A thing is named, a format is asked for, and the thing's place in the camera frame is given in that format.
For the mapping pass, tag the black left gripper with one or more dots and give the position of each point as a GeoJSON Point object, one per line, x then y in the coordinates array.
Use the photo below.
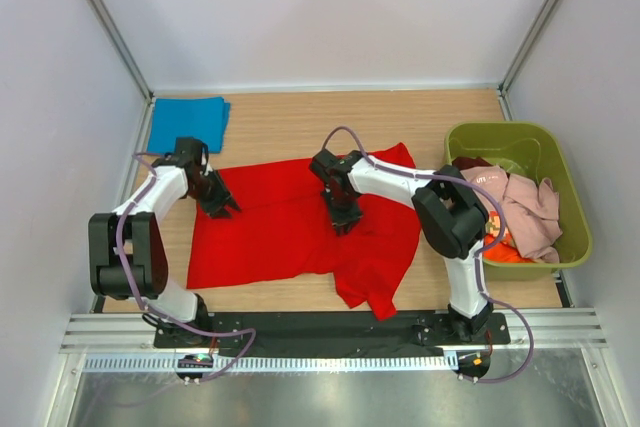
{"type": "Point", "coordinates": [215, 208]}

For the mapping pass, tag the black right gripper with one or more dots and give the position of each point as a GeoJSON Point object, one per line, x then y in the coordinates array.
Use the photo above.
{"type": "Point", "coordinates": [351, 217]}

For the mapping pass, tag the red t-shirt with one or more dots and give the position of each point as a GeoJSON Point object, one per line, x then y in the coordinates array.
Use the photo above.
{"type": "Point", "coordinates": [283, 230]}

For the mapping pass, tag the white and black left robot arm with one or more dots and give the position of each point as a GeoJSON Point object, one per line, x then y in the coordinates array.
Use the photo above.
{"type": "Point", "coordinates": [127, 259]}

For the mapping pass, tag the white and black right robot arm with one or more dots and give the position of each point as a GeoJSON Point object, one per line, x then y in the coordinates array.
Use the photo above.
{"type": "Point", "coordinates": [451, 216]}

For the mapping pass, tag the folded blue t-shirt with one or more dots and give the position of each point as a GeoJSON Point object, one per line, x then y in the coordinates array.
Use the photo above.
{"type": "Point", "coordinates": [205, 119]}

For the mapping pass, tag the dark maroon t-shirt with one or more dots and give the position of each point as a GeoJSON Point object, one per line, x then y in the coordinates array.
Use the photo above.
{"type": "Point", "coordinates": [464, 163]}

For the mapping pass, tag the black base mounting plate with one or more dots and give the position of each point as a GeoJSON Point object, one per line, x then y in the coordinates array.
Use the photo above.
{"type": "Point", "coordinates": [334, 335]}

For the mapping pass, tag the white printed t-shirt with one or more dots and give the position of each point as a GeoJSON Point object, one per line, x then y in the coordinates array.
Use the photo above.
{"type": "Point", "coordinates": [494, 225]}

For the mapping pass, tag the orange t-shirt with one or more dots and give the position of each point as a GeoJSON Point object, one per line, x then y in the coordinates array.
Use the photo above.
{"type": "Point", "coordinates": [505, 254]}

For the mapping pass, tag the pink t-shirt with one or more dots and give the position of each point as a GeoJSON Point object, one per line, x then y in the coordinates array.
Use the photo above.
{"type": "Point", "coordinates": [530, 211]}

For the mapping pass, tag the olive green plastic bin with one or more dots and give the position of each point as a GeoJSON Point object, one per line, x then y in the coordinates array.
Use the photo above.
{"type": "Point", "coordinates": [521, 165]}

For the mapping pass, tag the white slotted cable duct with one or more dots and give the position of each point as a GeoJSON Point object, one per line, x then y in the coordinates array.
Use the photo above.
{"type": "Point", "coordinates": [184, 363]}

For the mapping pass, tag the aluminium front rail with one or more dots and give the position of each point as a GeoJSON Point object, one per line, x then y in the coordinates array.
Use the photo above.
{"type": "Point", "coordinates": [541, 328]}

